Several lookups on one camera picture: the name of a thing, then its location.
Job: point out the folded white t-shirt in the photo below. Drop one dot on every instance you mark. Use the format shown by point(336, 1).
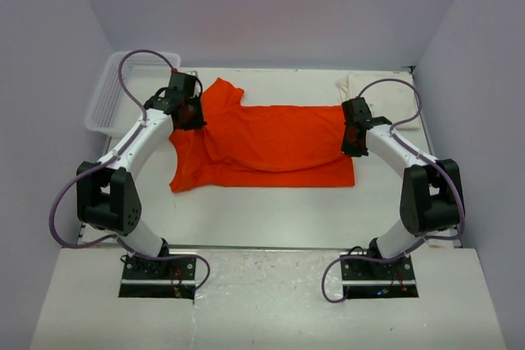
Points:
point(393, 100)

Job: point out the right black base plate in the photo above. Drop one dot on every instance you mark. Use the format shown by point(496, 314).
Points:
point(372, 280)

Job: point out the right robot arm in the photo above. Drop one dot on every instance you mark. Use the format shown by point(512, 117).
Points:
point(431, 201)

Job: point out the white plastic basket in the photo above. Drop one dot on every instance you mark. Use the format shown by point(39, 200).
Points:
point(113, 111)

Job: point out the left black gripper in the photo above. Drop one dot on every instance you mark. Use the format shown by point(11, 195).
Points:
point(198, 121)

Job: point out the orange t-shirt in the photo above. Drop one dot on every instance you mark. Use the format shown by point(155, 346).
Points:
point(261, 146)

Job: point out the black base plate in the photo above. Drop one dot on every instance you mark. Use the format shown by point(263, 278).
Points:
point(158, 279)
point(372, 280)

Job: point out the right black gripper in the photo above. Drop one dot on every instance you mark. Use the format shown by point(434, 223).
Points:
point(348, 150)

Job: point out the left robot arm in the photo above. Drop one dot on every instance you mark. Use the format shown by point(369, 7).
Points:
point(106, 195)

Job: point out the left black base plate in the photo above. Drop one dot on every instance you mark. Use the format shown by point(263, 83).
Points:
point(158, 279)

